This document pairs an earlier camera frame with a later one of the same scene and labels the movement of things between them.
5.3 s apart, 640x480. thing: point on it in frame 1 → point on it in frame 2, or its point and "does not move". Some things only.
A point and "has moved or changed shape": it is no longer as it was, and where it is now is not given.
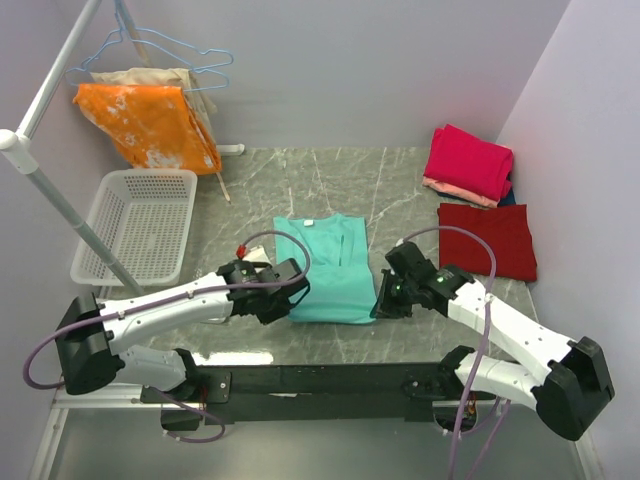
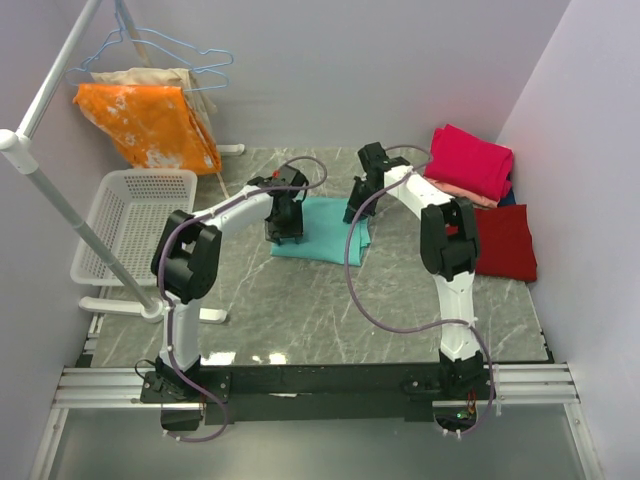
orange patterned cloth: (152, 126) does not move
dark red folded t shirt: (506, 231) does not move
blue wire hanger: (141, 30) does not move
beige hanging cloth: (202, 103) does not move
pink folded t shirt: (460, 160) does not move
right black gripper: (385, 308) → (353, 205)
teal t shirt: (340, 274) has moved or changed shape
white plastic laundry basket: (146, 217) does not move
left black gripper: (281, 310) → (293, 230)
